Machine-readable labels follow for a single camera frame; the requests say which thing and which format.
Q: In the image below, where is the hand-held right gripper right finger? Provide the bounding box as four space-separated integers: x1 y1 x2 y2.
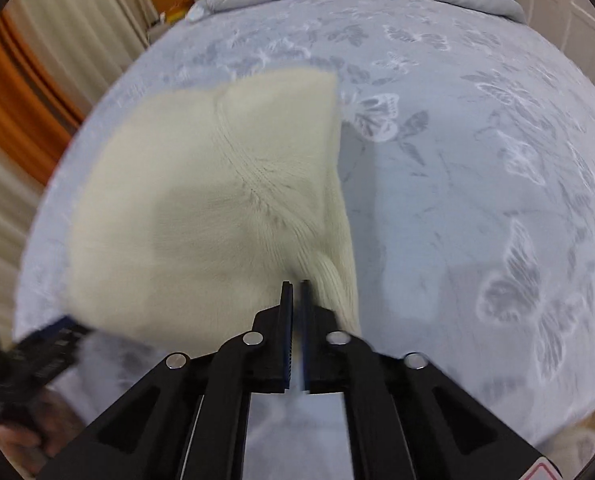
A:
300 280 553 480

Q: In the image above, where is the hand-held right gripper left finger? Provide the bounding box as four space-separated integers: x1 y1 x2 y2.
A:
34 281 295 480

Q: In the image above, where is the cream cherry knit sweater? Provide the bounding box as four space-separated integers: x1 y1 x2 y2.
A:
67 67 362 348

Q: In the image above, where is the person's left hand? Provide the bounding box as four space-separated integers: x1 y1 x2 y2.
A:
0 387 87 476

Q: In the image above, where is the beige curtain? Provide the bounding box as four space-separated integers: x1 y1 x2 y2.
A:
0 0 153 341

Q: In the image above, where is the bed with light blue sheet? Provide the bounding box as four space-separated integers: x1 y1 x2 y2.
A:
12 0 595 480

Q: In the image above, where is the orange curtain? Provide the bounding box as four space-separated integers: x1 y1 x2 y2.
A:
0 12 85 183

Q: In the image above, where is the cream fluffy cloth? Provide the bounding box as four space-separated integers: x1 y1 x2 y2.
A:
550 425 595 468

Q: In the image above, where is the white wardrobe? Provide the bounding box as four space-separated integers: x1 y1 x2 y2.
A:
482 0 595 86

